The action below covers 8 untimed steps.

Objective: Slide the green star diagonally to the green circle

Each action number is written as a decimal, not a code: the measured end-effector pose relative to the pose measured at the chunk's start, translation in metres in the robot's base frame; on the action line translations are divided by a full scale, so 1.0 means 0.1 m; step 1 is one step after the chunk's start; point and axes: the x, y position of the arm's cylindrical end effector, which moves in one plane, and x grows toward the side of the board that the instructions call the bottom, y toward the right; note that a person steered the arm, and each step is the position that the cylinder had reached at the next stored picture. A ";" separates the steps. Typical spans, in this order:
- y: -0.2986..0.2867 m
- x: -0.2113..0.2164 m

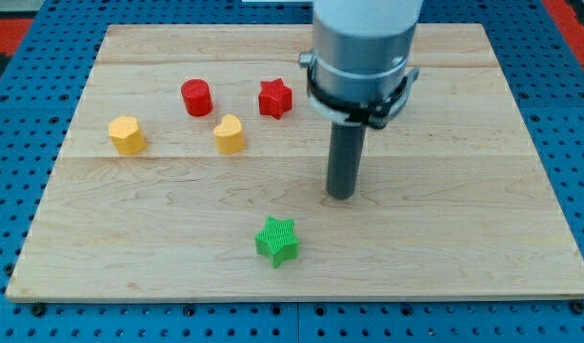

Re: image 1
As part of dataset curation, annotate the green star block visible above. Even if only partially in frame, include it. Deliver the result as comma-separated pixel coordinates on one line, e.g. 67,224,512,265
254,216,299,269

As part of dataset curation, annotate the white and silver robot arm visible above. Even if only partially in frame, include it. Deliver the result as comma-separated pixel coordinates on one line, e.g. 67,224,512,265
299,0,423,130

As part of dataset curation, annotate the red star block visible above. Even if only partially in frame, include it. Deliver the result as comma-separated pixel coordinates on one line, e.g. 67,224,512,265
258,78,292,120

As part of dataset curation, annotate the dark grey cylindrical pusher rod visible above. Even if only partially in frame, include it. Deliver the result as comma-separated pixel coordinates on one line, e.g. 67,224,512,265
327,123,366,200

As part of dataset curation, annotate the yellow heart block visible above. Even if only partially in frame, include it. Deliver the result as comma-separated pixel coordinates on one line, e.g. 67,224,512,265
213,114,245,154

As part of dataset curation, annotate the red cylinder block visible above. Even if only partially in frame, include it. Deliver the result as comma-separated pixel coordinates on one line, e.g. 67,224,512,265
180,79,212,117

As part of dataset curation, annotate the light wooden board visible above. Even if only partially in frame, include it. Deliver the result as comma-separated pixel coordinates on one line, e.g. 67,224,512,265
7,24,584,303

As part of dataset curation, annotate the yellow hexagon block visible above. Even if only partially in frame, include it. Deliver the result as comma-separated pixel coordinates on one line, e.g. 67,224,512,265
109,115,147,155

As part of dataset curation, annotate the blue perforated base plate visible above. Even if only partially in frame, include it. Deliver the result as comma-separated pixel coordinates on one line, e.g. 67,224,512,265
0,0,584,342

